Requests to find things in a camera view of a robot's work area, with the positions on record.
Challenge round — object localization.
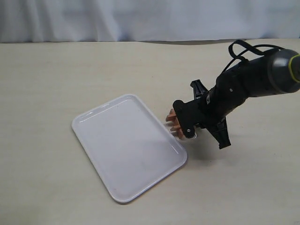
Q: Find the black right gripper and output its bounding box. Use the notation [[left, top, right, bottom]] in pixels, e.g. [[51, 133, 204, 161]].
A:
[[172, 80, 245, 149]]

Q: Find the notched brown wooden piece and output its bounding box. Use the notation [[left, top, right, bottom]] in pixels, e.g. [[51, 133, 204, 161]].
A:
[[170, 124, 181, 132], [165, 108, 179, 124]]

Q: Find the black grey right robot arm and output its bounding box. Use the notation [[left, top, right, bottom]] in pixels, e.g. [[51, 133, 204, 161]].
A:
[[171, 49, 300, 149]]

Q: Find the white plastic tray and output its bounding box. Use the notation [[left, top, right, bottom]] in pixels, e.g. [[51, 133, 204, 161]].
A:
[[71, 94, 188, 204]]

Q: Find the white backdrop curtain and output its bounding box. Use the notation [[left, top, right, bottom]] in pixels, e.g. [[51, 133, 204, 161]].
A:
[[0, 0, 300, 43]]

